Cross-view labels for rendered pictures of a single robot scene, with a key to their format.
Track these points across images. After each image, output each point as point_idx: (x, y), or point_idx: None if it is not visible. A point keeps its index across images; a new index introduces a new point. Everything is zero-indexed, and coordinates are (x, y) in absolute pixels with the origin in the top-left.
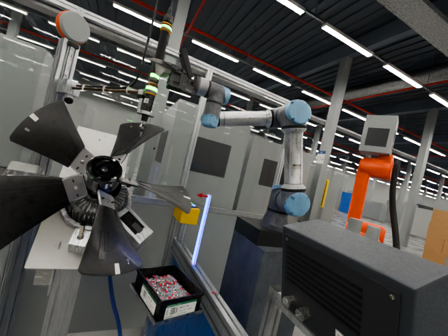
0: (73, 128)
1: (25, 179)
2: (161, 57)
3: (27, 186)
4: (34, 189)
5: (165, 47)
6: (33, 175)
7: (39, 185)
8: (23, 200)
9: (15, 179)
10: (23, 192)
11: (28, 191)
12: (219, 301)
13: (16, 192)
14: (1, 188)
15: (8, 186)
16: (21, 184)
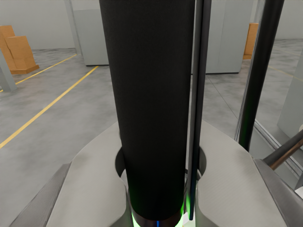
0: (184, 190)
1: (131, 212)
2: (119, 124)
3: (131, 218)
4: (132, 225)
5: (115, 1)
6: (186, 207)
7: (133, 225)
8: (130, 226)
9: (130, 207)
10: (130, 220)
11: (131, 223)
12: None
13: (130, 216)
14: (129, 206)
15: (130, 208)
16: (131, 214)
